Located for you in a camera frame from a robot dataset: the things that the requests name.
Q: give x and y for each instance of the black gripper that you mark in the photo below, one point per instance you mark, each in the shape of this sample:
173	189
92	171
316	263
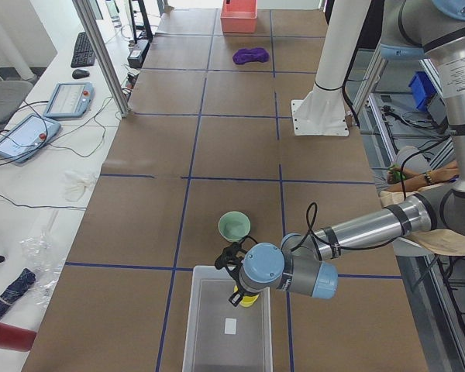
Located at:
235	296

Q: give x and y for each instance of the yellow plastic cup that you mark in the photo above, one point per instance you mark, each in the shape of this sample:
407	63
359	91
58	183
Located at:
246	303

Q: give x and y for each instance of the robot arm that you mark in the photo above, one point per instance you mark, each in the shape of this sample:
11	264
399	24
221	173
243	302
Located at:
302	263

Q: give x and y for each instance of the clear plastic box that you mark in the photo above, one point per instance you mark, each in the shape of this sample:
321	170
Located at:
220	336

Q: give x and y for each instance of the black box device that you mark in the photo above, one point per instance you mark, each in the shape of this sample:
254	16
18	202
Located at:
138	54

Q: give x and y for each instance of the pale green bowl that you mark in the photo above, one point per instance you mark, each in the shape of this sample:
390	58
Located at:
234	225

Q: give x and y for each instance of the crumpled clear plastic wrap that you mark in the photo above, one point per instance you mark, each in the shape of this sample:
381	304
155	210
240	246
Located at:
45	256

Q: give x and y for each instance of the dark folded umbrella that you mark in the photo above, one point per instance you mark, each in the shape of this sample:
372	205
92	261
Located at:
16	290

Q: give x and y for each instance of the seated person beige shirt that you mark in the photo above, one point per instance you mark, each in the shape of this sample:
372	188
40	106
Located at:
440	227

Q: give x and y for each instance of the red bottle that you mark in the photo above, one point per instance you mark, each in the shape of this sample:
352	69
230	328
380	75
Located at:
15	338

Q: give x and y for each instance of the purple cloth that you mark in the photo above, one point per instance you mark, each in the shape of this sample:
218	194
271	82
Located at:
249	55

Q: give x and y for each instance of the far teach pendant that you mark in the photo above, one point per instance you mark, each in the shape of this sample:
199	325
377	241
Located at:
69	101

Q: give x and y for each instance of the teach pendant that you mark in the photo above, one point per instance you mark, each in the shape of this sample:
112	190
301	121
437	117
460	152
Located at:
25	139
69	101

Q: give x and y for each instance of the near teach pendant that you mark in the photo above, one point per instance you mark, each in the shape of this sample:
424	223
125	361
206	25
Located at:
25	139

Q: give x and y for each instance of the black computer mouse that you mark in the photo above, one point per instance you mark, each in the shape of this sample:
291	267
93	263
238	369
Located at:
79	74

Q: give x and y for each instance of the blue storage bin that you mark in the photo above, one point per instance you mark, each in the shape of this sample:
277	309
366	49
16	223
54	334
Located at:
422	90

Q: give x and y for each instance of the pink plastic bin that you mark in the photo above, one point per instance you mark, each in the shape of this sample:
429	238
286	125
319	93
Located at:
239	16

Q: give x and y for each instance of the black keyboard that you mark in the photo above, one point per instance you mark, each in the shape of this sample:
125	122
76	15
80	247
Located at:
83	53

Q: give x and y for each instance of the grey office chair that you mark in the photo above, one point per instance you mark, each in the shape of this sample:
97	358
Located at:
12	94

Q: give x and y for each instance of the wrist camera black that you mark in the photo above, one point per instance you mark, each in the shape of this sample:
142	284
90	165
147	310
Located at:
232	257

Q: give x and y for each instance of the aluminium frame post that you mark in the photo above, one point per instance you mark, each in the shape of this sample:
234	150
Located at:
88	21

